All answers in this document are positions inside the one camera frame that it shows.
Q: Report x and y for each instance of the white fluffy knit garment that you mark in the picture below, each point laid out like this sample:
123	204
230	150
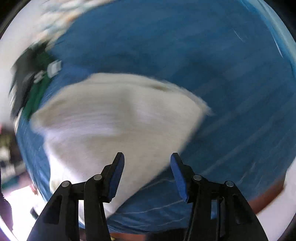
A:
86	124

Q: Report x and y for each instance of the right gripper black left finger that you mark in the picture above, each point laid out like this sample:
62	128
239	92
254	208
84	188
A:
59	219

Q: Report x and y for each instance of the red wooden bed frame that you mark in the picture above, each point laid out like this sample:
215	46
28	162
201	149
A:
261	202

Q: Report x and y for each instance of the dark green black clothes pile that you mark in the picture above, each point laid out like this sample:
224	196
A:
34	71

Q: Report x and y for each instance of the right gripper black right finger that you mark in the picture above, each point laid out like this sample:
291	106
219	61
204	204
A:
219	211

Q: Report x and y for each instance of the blue striped bed sheet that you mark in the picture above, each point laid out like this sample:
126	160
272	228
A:
211	80

